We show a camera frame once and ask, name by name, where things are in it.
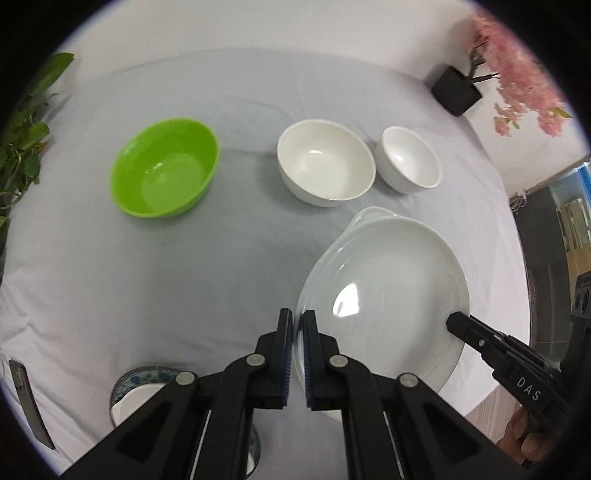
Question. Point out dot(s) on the white tablecloth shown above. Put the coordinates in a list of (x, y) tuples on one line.
[(138, 286)]

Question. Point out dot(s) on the black square flower pot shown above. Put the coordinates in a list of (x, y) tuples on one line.
[(455, 92)]

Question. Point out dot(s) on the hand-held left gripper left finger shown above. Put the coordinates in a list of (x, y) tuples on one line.
[(287, 364)]

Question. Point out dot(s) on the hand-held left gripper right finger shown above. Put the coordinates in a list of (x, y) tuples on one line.
[(306, 369)]

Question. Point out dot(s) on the green leafy plant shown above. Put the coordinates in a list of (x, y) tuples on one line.
[(23, 134)]

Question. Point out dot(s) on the pink artificial flowers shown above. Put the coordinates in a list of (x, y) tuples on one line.
[(521, 69)]

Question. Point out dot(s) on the black smartphone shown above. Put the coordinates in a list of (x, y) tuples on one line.
[(30, 401)]

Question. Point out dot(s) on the small white bowl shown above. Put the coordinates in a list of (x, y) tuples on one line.
[(408, 159)]

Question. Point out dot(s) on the white deep plate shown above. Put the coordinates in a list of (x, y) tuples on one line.
[(392, 263)]

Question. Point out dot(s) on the dark glass door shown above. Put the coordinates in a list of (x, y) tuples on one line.
[(540, 258)]

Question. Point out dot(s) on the blue patterned plate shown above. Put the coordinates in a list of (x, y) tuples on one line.
[(134, 377)]

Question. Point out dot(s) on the green plastic bowl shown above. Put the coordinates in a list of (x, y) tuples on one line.
[(161, 184)]

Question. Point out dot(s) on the large white bowl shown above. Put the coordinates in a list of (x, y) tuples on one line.
[(323, 161)]

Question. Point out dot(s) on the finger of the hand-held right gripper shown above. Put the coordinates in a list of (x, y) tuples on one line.
[(475, 334)]

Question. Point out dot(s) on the person's right hand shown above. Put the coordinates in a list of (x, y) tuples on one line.
[(517, 438)]

